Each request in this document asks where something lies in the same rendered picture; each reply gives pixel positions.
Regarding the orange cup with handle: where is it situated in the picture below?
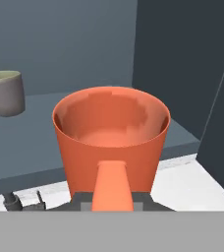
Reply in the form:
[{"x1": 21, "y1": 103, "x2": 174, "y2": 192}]
[{"x1": 51, "y1": 86, "x2": 172, "y2": 213}]

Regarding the grey mug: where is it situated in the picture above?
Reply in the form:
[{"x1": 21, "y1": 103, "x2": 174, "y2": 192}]
[{"x1": 0, "y1": 70, "x2": 27, "y2": 118}]

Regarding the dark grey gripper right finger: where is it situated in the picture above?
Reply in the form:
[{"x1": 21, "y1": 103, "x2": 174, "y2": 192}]
[{"x1": 131, "y1": 192, "x2": 177, "y2": 213}]

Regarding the dark blue-grey open cabinet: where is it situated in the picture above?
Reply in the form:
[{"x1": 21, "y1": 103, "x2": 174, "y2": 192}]
[{"x1": 0, "y1": 0, "x2": 224, "y2": 199}]

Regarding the dark blue-grey cabinet door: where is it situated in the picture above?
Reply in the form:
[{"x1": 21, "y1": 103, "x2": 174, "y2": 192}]
[{"x1": 196, "y1": 40, "x2": 224, "y2": 204}]

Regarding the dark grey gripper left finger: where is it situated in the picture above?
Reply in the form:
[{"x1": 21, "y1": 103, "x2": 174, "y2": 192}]
[{"x1": 49, "y1": 192, "x2": 94, "y2": 213}]

